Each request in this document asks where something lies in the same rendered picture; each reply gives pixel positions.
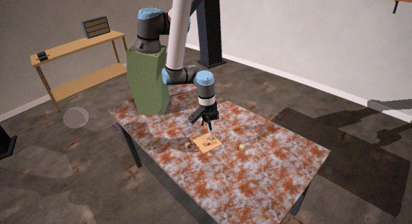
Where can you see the tan flat mat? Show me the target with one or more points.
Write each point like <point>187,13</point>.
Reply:
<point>200,142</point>

